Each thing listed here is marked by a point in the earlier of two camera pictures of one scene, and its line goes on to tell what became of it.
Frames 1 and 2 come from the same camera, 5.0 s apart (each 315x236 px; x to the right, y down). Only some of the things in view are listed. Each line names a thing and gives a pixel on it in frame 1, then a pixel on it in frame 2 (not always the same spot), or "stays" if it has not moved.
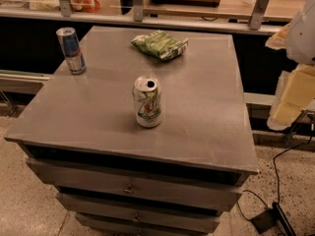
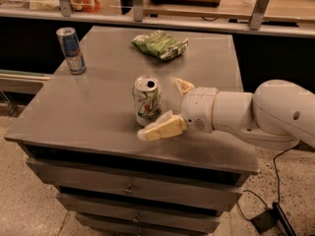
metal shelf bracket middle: (138, 3) stays
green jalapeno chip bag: (160, 43) stays
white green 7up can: (148, 95) stays
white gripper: (302, 36) to (198, 107)
